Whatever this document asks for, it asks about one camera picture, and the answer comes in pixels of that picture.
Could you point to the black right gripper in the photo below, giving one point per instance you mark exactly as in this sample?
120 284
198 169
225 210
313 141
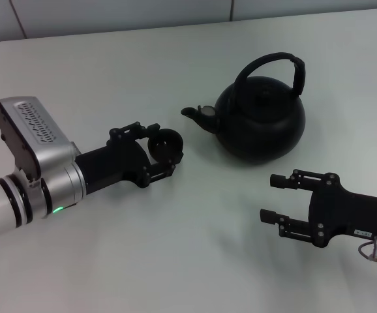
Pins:
355 213

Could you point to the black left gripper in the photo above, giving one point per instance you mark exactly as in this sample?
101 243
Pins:
110 166

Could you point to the small dark teacup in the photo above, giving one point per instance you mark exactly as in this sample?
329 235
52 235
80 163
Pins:
172 143

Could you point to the black round teapot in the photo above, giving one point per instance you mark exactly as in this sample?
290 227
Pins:
260 130

